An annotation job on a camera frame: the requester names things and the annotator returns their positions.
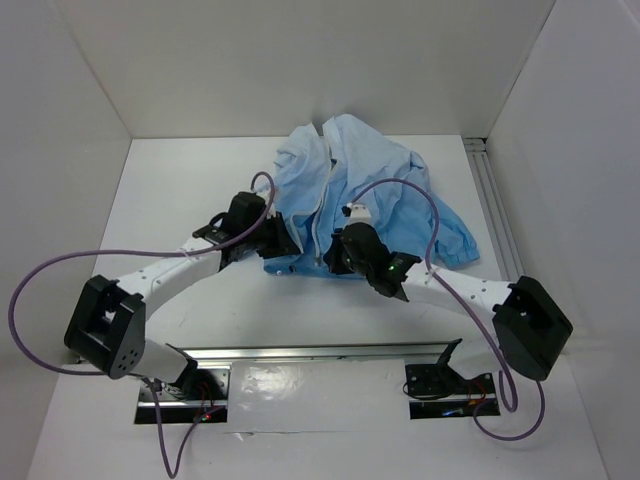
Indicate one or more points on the front aluminium rail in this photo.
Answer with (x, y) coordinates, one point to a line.
(317, 353)

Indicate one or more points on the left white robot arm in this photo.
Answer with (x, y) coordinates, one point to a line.
(108, 325)

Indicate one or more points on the aluminium rail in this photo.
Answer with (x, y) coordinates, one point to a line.
(500, 232)
(317, 353)

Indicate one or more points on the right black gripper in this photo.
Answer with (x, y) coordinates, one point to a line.
(332, 255)

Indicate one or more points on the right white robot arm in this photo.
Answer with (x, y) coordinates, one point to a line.
(527, 326)

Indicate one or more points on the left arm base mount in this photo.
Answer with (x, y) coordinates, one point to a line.
(205, 399)

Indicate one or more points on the right side aluminium rail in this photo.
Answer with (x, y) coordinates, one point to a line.
(500, 232)

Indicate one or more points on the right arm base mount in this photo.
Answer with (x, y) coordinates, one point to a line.
(436, 391)

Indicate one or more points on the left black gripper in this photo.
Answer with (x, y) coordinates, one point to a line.
(282, 243)

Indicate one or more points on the light blue zip jacket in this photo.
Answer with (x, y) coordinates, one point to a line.
(319, 171)

